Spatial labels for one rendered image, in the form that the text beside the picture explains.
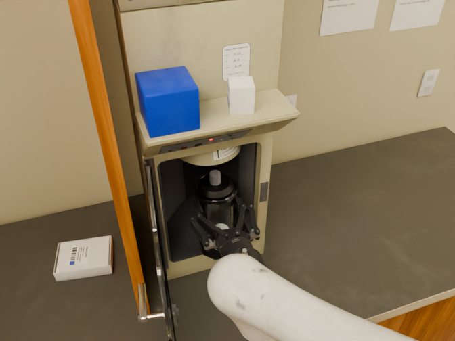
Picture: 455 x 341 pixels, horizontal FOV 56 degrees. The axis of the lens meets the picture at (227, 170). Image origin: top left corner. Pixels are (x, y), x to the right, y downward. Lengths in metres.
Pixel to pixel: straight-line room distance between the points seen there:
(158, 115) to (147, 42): 0.14
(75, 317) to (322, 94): 1.11
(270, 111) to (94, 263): 0.71
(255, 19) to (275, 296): 0.53
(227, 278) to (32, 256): 0.84
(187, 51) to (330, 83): 0.86
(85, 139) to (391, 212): 1.05
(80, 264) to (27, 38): 0.64
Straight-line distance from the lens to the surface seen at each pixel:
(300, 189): 1.57
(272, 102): 0.92
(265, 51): 0.93
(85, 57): 0.74
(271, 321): 0.69
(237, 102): 0.86
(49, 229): 1.52
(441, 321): 1.66
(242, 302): 0.72
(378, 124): 1.89
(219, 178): 1.05
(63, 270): 1.33
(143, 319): 0.91
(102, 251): 1.35
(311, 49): 1.53
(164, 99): 0.78
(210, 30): 0.87
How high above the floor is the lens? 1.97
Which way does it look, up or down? 39 degrees down
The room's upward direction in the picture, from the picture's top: straight up
